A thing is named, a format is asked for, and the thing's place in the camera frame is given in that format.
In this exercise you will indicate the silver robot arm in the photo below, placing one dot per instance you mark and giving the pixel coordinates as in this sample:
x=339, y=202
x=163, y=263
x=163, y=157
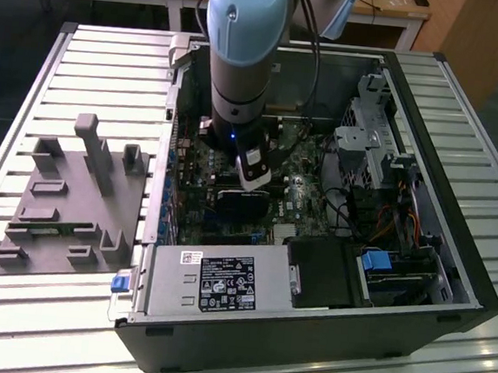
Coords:
x=240, y=41

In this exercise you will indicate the black graphics card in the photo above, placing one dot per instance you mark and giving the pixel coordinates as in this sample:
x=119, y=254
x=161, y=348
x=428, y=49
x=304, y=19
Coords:
x=243, y=205

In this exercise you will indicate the green motherboard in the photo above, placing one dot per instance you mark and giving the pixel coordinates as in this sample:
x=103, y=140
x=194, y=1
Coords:
x=304, y=200

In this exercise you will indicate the silver chipset heatsink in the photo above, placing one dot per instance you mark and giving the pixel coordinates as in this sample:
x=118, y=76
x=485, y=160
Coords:
x=284, y=233

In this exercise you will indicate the metal drive cage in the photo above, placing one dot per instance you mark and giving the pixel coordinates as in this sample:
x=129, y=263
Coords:
x=364, y=161

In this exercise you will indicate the grey power supply box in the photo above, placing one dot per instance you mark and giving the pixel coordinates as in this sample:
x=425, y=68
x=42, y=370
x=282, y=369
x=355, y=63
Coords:
x=170, y=284

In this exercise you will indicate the grey plastic parts rack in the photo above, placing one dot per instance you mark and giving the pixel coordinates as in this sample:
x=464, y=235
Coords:
x=77, y=206

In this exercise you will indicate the black power connector bundle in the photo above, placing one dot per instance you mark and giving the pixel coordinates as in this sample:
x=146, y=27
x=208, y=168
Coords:
x=363, y=205

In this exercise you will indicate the black drive box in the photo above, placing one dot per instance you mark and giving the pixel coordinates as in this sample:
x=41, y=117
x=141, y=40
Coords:
x=324, y=276

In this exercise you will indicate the blue case latch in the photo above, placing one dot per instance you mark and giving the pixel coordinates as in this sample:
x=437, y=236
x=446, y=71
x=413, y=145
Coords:
x=119, y=283

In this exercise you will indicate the blue disk carrier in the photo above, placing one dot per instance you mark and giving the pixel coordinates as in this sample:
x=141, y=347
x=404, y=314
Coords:
x=377, y=261

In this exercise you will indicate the black open PC case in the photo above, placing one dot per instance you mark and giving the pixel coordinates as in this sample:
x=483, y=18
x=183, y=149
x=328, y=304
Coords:
x=261, y=349

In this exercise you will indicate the metal disk bay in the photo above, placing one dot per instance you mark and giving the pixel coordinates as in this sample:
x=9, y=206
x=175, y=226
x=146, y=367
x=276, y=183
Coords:
x=437, y=277

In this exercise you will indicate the wooden cabinet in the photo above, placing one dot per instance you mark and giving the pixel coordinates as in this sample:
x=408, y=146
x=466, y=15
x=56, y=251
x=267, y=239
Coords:
x=484, y=41

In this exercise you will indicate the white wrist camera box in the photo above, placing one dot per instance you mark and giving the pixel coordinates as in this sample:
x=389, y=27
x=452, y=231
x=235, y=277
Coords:
x=254, y=171

